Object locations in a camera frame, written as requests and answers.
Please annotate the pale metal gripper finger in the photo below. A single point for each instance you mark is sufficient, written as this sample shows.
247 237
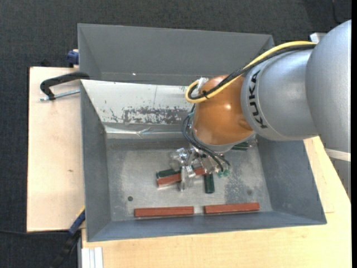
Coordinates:
178 158
186 179

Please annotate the dark green flat block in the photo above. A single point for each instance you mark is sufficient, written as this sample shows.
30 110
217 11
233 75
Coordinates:
167 172
209 184

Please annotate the red-brown flat block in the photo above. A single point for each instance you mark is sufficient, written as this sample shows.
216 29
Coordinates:
231 208
168 179
164 211

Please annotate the grey metal bin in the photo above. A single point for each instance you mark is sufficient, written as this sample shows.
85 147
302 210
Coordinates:
134 155

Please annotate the pale wood board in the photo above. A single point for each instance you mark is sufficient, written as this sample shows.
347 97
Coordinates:
53 155

